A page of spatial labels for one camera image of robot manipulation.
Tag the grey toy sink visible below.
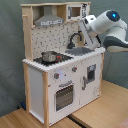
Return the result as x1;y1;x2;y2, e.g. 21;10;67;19
66;47;91;56

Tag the wooden toy kitchen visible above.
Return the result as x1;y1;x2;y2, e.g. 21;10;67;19
22;2;105;127

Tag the black toy faucet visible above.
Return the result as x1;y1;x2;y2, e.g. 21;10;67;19
67;33;82;49

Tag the red left knob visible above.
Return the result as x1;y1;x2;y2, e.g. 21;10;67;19
54;73;59;79

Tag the oven door with window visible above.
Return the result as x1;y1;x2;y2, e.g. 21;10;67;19
55;83;74;112

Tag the toy microwave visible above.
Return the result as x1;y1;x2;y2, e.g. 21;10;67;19
66;3;90;21

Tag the red knob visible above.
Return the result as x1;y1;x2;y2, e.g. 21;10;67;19
54;73;59;79
71;66;78;73

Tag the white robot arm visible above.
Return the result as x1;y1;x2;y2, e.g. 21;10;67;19
79;10;128;52

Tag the red right knob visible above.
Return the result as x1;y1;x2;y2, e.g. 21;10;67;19
71;66;78;73

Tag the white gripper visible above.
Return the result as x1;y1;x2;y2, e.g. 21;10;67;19
78;18;100;50

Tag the cabinet door with dispenser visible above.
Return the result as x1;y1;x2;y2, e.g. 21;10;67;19
80;55;102;106

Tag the small metal pot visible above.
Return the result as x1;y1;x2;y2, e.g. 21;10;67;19
41;51;57;62

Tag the black stove top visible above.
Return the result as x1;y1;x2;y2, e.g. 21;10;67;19
34;54;71;66

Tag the grey range hood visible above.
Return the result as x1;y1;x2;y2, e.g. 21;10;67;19
35;5;64;27

